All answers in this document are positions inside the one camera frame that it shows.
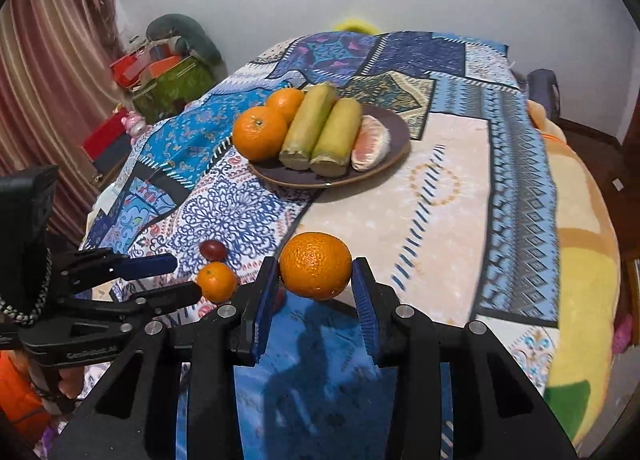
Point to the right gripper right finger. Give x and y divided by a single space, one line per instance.
375 305

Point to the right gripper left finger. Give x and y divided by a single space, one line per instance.
255 302

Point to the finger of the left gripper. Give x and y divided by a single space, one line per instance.
73 315
97 266

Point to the medium orange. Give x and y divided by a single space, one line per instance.
315 265

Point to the peeled pomelo segment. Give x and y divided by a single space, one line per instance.
371 146

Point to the large orange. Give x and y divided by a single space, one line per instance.
258 133
286 101

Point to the person's left hand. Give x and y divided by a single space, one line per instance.
58 388

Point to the dark red grape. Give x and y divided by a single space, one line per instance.
279 301
213 250

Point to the small mandarin orange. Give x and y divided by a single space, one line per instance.
218 282

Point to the blue patchwork bedspread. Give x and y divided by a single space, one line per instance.
463 226

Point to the red box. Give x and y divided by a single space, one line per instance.
109 145

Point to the pink toy figure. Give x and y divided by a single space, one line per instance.
134 124

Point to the green storage box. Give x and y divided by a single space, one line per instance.
168 94

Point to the purple ceramic plate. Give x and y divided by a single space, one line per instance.
274 172

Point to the yellow orange blanket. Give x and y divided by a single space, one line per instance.
589 286

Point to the striped pink curtain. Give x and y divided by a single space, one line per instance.
56 89

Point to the grey neck pillow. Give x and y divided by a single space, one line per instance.
187 28

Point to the dark blue bag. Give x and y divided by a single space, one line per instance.
543 87

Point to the yellow plastic hoop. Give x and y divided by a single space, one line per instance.
356 25

